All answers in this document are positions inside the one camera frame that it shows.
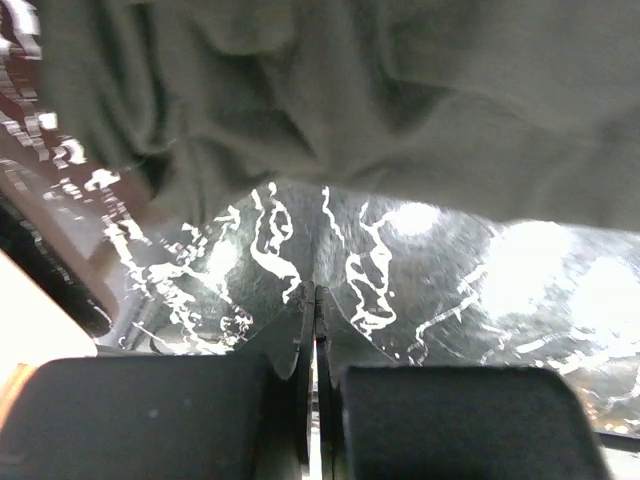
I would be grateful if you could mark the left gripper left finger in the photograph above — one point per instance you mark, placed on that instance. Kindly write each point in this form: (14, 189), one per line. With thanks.
(243, 415)

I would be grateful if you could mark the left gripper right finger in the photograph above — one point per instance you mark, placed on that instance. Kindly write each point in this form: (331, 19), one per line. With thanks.
(381, 420)

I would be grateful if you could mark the black t shirt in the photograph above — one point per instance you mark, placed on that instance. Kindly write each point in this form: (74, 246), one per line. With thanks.
(505, 109)

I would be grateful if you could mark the black marbled table mat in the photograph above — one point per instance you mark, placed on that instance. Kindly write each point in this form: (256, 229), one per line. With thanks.
(424, 284)

